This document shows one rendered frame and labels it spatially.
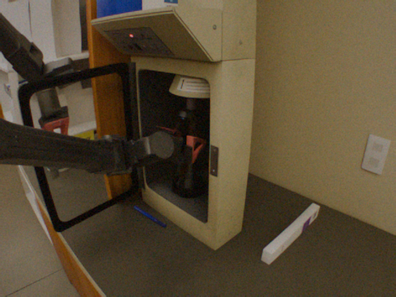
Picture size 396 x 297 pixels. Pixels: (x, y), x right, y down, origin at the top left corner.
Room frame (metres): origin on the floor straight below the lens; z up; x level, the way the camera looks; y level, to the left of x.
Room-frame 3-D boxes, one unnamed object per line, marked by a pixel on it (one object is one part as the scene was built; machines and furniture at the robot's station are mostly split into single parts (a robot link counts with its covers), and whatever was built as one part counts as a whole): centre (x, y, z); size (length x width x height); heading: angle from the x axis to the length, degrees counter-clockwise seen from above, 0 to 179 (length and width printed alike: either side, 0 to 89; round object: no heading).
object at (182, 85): (0.69, -0.02, 1.34); 0.18 x 0.18 x 0.05
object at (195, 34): (0.59, 0.11, 1.46); 0.32 x 0.12 x 0.10; 45
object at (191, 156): (0.65, 0.02, 1.18); 0.09 x 0.07 x 0.07; 138
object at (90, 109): (0.61, 0.28, 1.19); 0.30 x 0.01 x 0.40; 140
